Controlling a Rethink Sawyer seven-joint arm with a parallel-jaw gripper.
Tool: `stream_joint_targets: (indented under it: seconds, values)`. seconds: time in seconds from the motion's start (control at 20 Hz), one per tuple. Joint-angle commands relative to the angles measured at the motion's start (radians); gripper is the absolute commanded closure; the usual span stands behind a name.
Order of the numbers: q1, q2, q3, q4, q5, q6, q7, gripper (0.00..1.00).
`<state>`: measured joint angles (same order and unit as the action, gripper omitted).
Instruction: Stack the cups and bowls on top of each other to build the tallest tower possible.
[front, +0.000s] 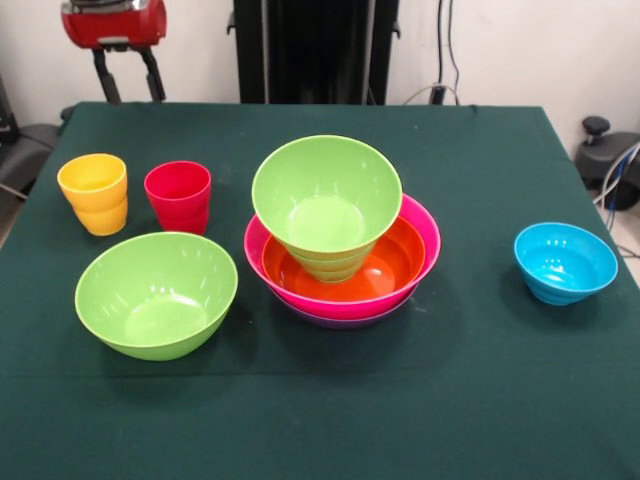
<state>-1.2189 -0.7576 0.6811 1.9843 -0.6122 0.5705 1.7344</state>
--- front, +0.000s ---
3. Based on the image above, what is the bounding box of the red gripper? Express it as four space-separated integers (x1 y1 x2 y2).
60 0 168 105

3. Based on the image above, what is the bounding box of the yellow cup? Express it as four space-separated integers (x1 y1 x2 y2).
56 153 129 237

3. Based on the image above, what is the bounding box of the red cup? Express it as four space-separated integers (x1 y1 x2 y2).
143 160 213 236

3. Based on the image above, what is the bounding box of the large green bowl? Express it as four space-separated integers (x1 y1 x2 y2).
74 231 240 362

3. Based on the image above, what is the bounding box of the medium green bowl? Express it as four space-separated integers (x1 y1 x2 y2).
251 134 404 255

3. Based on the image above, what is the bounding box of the small ribbed green bowl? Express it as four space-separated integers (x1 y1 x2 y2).
287 244 372 285

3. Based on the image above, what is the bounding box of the orange bowl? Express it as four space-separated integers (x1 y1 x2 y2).
261 215 427 299

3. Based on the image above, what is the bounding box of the purple bowl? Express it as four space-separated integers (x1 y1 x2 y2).
284 294 417 331

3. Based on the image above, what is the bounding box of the pink bowl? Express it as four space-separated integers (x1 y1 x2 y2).
243 193 443 320

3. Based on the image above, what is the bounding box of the black office chair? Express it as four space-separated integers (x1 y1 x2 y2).
0 74 74 201

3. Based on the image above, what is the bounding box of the dark green tablecloth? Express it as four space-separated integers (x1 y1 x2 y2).
0 102 640 480

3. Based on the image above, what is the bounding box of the small blue bowl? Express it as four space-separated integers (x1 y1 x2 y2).
514 222 620 306

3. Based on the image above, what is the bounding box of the black chair with round knob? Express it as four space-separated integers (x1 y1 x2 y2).
574 115 640 211

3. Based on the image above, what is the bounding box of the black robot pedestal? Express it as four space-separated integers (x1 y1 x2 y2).
227 0 401 106

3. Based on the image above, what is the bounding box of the black wall cable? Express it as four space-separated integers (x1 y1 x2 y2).
437 0 461 105

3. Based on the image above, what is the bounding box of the blue and white cable bundle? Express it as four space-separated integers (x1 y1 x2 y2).
592 142 640 211

